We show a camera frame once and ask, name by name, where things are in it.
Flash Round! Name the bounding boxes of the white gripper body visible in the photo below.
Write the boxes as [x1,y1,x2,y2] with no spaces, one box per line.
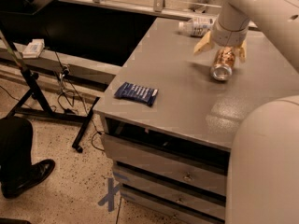
[211,19,249,47]

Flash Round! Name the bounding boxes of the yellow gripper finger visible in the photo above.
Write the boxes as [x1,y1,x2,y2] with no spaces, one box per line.
[193,31,214,54]
[235,41,247,63]

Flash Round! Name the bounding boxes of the orange soda can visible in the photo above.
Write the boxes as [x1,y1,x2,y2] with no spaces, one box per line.
[210,47,235,81]

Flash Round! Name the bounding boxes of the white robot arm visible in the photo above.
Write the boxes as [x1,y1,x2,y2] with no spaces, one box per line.
[194,0,299,224]

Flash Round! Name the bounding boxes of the clear plastic water bottle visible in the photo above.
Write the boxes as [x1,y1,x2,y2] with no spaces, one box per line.
[178,18,214,37]

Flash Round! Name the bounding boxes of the blue snack packet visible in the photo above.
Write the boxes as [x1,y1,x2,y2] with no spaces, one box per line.
[114,82,158,106]

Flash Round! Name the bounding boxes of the grey top drawer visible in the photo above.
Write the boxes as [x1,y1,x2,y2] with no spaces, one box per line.
[102,133,228,198]

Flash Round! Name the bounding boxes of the grey drawer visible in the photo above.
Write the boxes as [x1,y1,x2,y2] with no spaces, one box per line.
[120,186,224,224]
[112,163,226,221]
[102,133,228,198]

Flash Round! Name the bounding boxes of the grey middle drawer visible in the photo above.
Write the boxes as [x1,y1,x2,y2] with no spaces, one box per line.
[112,163,226,221]

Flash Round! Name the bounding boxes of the grey bottom drawer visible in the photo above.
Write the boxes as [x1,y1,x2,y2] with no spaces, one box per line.
[120,186,224,224]

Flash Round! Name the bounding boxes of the white box on ledge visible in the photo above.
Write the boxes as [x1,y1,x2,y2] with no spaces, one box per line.
[22,39,45,59]

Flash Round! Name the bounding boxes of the blue tape cross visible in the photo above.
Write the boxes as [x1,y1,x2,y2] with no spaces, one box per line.
[97,177,121,212]

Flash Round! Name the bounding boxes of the black metal stand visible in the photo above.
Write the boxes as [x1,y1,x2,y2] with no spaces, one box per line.
[0,0,99,153]

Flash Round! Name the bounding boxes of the black trouser leg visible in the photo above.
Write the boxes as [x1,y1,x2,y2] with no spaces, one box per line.
[0,117,33,182]

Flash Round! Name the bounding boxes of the black leather shoe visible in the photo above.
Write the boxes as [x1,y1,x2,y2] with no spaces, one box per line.
[1,159,55,199]

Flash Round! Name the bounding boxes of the black office chair base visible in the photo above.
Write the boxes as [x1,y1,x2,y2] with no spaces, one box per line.
[0,218,31,224]

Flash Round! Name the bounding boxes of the black floor cables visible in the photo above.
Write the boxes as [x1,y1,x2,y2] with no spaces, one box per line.
[53,51,106,152]

